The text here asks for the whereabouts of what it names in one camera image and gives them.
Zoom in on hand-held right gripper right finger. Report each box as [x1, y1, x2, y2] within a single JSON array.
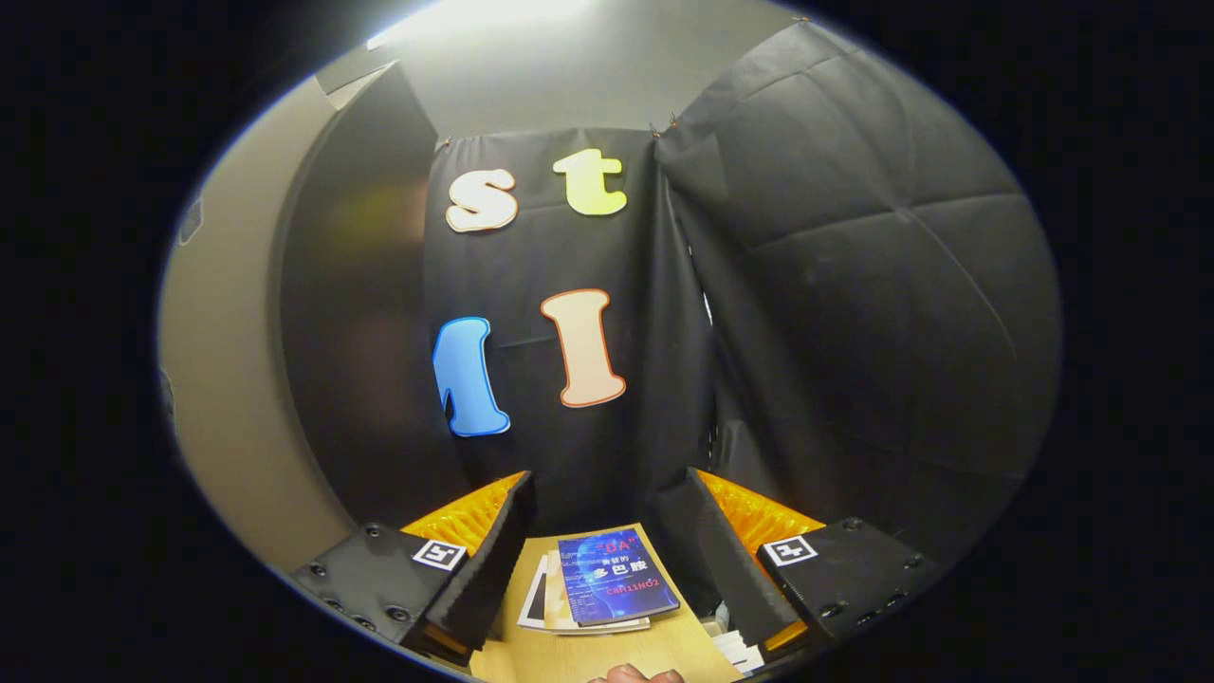
[[685, 467, 940, 665]]

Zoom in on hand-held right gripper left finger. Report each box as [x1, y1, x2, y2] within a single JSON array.
[[289, 471, 539, 665]]

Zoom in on grey double-door shoe cabinet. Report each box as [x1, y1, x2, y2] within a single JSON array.
[[268, 62, 470, 532]]

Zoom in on white booklets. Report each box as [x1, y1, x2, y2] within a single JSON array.
[[517, 553, 655, 637]]

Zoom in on white paper sheets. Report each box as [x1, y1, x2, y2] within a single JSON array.
[[704, 607, 767, 676]]

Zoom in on blue book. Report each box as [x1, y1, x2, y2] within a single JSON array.
[[557, 526, 681, 627]]

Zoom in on black backdrop cloth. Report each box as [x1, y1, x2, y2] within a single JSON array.
[[422, 19, 1063, 618]]

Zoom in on ceiling light panel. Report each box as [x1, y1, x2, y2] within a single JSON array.
[[365, 0, 598, 48]]

